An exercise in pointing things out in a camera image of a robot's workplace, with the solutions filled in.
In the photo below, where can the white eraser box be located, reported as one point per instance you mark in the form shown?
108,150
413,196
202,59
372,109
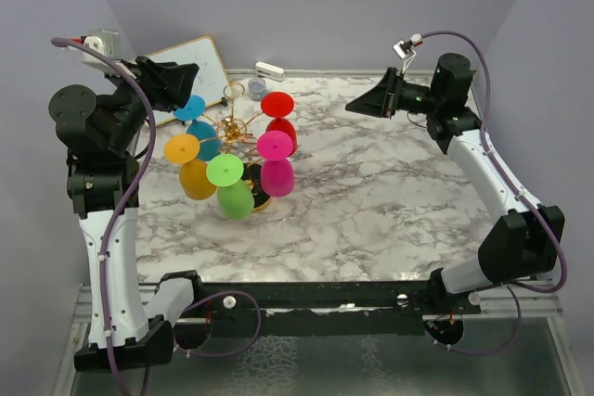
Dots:
269,71

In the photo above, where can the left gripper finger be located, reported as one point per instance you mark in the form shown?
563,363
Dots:
168,98
173,73

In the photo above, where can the pink wine glass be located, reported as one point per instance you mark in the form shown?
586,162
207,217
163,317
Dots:
277,174

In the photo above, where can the blue wine glass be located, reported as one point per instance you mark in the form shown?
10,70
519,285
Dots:
205,132

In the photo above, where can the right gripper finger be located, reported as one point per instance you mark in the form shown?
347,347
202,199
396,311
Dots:
368,111
376,95

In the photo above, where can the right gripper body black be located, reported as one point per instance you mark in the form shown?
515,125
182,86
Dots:
407,96

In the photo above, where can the green wine glass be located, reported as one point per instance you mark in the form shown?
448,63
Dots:
233,193

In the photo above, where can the red wine glass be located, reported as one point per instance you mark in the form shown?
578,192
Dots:
278,106

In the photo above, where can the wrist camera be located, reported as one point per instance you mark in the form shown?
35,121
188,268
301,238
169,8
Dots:
406,50
107,43

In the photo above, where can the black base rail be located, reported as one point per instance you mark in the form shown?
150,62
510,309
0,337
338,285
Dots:
305,309

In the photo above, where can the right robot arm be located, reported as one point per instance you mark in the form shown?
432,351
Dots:
523,238

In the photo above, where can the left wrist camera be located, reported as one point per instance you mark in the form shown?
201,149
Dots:
107,43

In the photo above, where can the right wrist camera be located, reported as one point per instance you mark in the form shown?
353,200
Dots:
406,50

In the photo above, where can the orange wine glass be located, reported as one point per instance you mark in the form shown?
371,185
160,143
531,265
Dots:
183,150

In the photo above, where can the gold wire glass rack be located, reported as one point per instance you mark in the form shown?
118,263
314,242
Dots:
238,139

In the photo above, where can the small clear plastic cup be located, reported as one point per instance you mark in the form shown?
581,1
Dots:
257,88

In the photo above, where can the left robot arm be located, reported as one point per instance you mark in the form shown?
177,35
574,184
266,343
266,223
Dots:
97,131

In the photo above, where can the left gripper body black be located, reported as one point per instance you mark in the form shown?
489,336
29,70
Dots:
123,87

